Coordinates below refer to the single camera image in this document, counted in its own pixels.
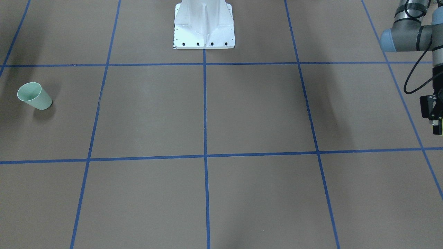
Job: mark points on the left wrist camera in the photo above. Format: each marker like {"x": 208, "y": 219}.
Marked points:
{"x": 427, "y": 106}

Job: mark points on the light green plastic cup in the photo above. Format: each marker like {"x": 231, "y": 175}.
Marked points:
{"x": 33, "y": 94}

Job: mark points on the brown paper table cover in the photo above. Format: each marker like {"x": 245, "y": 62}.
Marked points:
{"x": 298, "y": 138}

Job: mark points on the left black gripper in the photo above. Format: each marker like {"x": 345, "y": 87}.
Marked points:
{"x": 432, "y": 108}

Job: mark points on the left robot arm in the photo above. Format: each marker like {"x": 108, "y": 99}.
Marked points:
{"x": 408, "y": 34}

